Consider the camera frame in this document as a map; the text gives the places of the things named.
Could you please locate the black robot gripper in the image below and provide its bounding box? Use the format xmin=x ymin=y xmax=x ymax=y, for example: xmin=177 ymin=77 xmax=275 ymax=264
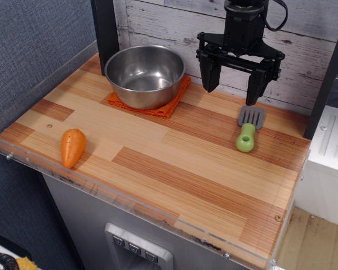
xmin=197 ymin=1 xmax=286 ymax=106

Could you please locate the green handled grey toy spatula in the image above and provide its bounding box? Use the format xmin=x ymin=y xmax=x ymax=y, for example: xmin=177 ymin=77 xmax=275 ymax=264
xmin=235 ymin=106 xmax=265 ymax=152

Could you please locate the orange folded cloth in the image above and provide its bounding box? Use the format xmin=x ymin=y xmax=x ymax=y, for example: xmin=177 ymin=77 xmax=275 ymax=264
xmin=107 ymin=75 xmax=192 ymax=119

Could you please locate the stainless steel bowl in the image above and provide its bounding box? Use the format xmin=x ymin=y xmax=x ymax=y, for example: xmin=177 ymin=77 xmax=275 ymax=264
xmin=105 ymin=45 xmax=185 ymax=110

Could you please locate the white side cabinet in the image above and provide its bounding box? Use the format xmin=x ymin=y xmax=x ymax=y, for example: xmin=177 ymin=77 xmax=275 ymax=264
xmin=294 ymin=106 xmax=338 ymax=225

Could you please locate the orange toy carrot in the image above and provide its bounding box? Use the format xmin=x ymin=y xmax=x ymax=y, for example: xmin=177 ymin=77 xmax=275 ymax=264
xmin=61 ymin=129 xmax=87 ymax=169

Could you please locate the clear acrylic table guard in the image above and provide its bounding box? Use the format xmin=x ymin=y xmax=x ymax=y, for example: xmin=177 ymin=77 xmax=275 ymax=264
xmin=0 ymin=42 xmax=309 ymax=269

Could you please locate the grey toy fridge cabinet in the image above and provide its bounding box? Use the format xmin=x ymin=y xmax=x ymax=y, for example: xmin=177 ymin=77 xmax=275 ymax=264
xmin=44 ymin=175 xmax=243 ymax=269

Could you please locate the silver dispenser button panel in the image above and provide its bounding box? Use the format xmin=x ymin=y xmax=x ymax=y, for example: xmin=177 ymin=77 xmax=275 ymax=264
xmin=105 ymin=222 xmax=174 ymax=269

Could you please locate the yellow black object bottom left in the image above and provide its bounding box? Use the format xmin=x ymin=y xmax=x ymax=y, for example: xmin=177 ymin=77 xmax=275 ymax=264
xmin=0 ymin=236 xmax=39 ymax=270

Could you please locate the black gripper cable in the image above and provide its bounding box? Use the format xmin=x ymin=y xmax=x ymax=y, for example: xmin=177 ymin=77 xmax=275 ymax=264
xmin=263 ymin=0 xmax=288 ymax=32

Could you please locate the black right vertical post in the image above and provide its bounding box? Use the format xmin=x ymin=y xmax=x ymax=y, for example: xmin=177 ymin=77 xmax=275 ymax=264
xmin=303 ymin=40 xmax=338 ymax=140

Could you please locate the black vertical post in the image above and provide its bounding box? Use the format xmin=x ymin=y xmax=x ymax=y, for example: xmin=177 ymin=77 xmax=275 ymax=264
xmin=303 ymin=40 xmax=338 ymax=140
xmin=91 ymin=0 xmax=119 ymax=75

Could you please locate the black left vertical post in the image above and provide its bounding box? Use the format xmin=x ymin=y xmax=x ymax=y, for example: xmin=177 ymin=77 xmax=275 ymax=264
xmin=91 ymin=0 xmax=119 ymax=75

